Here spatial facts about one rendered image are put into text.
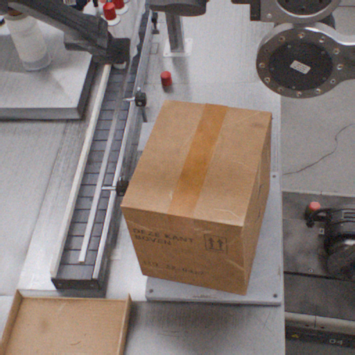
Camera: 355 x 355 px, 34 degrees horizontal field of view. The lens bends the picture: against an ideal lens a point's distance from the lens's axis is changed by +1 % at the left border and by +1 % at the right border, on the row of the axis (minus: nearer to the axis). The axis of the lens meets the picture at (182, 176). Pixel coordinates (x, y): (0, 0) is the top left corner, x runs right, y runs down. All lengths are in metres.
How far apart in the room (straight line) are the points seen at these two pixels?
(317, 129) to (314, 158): 0.18
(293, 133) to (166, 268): 1.59
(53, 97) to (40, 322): 0.69
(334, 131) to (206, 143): 1.63
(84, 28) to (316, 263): 1.11
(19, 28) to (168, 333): 0.96
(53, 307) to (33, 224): 0.25
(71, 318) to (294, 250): 0.95
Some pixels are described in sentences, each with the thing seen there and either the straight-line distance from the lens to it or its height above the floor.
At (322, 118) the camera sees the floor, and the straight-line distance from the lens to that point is 2.81.
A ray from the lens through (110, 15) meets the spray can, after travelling 1.65.
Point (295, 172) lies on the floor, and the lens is 2.57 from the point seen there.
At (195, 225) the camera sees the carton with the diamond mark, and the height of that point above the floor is 1.10.
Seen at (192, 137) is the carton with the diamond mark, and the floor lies 1.12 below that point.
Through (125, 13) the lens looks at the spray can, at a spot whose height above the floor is 1.04.
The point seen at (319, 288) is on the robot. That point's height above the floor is 0.24.
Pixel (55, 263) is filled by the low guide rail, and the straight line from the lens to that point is 1.31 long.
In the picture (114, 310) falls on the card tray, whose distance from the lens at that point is 1.31.
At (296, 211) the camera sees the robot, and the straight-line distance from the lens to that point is 2.15.
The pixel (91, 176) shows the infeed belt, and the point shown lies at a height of 0.88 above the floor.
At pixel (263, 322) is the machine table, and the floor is 0.83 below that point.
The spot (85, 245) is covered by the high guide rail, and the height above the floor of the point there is 0.96.
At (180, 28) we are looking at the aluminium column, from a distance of 1.81.
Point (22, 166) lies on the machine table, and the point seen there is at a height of 0.83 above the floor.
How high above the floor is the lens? 1.98
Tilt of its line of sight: 50 degrees down
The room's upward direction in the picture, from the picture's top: 9 degrees counter-clockwise
